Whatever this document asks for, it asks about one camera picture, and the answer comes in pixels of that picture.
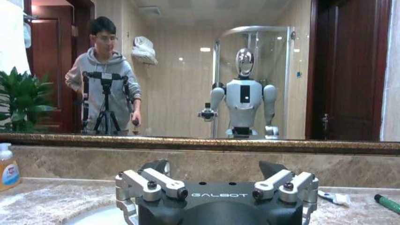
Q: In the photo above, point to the white folded towels on rack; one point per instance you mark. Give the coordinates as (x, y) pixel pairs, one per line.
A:
(143, 50)

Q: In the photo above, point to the white toothpaste tube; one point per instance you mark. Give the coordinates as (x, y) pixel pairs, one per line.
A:
(338, 199)

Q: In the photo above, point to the person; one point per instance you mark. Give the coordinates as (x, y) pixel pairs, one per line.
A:
(103, 58)

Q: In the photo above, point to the green and black pen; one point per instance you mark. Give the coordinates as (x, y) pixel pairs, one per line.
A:
(387, 203)

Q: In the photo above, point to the orange hand soap bottle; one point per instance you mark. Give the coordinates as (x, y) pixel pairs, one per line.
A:
(7, 173)

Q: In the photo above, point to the white robot torso and head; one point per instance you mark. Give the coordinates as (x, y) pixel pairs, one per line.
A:
(243, 98)

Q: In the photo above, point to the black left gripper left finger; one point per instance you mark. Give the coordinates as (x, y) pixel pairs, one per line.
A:
(147, 185)

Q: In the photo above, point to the white sink basin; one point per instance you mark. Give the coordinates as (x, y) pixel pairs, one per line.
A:
(94, 218)

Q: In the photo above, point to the green leafy plant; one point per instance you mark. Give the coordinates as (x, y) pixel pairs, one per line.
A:
(22, 93)

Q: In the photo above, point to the black teleoperation rig on tripod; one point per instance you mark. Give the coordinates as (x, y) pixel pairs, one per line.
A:
(106, 80)

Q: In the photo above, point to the glass shower enclosure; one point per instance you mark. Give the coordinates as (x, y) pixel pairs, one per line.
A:
(282, 58)

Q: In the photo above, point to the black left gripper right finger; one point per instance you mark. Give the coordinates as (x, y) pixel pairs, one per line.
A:
(291, 185)

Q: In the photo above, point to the gold framed wall mirror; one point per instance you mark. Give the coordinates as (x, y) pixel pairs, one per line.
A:
(187, 143)

